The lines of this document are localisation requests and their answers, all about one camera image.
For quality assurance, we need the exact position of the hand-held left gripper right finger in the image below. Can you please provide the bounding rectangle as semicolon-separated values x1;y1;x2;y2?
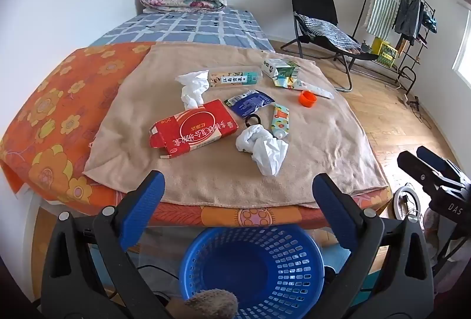
312;173;435;319

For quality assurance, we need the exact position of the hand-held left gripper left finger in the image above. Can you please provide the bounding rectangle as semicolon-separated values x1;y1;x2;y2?
41;170;173;319

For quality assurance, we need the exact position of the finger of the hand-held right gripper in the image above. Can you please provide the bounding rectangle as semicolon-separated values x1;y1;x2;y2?
417;146;471;188
397;152;447;193

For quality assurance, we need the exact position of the large white tissue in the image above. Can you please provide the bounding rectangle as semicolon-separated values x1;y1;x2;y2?
235;125;289;177

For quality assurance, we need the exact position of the blue plastic basket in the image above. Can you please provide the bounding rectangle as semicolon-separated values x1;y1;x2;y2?
179;224;325;319

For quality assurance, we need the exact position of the red tissue box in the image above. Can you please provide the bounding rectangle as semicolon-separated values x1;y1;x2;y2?
149;99;239;160

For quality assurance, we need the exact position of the colourful patterned tube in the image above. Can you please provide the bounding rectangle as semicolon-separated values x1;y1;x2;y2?
270;103;291;139

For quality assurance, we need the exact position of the orange bottle cap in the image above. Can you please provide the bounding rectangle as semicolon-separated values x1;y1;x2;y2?
299;91;318;107

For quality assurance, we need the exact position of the white tube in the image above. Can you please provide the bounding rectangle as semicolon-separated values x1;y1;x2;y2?
291;79;335;99

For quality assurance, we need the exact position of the small white tissue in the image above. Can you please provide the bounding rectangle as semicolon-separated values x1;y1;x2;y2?
175;71;210;110

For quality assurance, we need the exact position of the blue foil wrapper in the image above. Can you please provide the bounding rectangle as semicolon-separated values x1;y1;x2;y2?
224;90;276;118

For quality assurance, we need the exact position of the yellow green wrapper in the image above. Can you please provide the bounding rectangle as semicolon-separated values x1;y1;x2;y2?
273;76;299;89

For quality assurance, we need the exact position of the green white carton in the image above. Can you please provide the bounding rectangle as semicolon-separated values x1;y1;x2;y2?
261;59;299;80

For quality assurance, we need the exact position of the clear plastic bottle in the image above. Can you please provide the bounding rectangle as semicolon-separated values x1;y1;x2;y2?
206;68;263;87

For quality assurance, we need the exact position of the tan fleece blanket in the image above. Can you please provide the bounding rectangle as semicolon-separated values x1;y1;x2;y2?
84;41;389;209

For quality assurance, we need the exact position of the black clothes rack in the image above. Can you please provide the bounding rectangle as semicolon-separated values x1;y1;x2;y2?
353;0;438;92

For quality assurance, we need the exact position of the window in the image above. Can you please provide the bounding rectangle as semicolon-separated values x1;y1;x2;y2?
452;0;471;88

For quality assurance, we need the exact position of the brown fuzzy object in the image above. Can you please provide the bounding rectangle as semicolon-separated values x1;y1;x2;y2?
184;290;239;319

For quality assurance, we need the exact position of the yellow plastic crate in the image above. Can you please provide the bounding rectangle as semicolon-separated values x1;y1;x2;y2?
370;37;400;68

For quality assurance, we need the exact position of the orange floral bedsheet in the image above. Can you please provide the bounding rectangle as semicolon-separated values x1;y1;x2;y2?
0;43;392;227

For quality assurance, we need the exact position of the teal hanging garment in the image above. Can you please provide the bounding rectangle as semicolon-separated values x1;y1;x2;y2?
421;8;438;33

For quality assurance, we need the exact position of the dark hanging jacket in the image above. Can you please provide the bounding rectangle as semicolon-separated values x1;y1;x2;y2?
393;0;424;44

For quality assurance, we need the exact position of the blue striped cloth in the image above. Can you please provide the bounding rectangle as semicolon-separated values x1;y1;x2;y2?
297;13;363;54

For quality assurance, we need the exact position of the blue plaid bedsheet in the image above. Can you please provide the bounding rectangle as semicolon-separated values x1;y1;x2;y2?
88;6;275;51

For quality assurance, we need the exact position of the white ring light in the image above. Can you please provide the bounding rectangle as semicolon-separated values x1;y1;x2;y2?
388;185;431;222

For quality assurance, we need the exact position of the black floor cable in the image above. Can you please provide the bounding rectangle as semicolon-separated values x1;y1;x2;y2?
399;85;431;128

